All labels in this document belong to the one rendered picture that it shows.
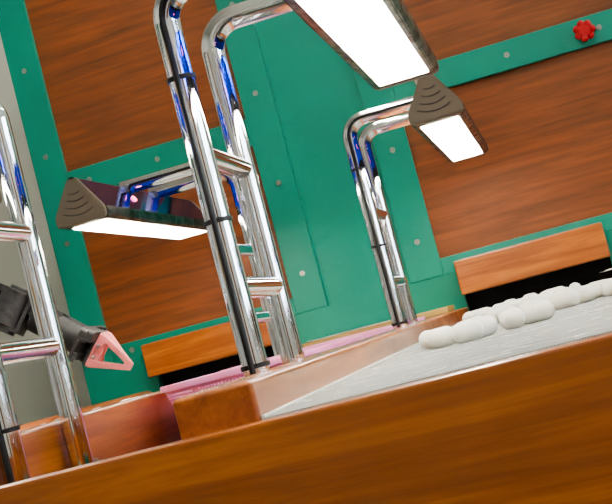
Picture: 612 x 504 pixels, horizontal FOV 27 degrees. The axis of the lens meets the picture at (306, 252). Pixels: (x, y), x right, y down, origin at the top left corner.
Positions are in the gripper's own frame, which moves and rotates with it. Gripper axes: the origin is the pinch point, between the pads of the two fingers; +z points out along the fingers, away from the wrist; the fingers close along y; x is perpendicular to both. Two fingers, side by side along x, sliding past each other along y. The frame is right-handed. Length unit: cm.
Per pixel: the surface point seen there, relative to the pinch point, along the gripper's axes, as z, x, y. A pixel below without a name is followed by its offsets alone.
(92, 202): -6.0, -26.8, -33.7
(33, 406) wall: -56, 50, 123
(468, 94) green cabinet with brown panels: 28, -73, 45
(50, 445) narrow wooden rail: 24, -10, -96
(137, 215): -3.8, -26.6, -18.5
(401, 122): 25, -60, 3
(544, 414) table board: 65, -39, -139
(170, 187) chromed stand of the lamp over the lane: -7.8, -31.6, 3.1
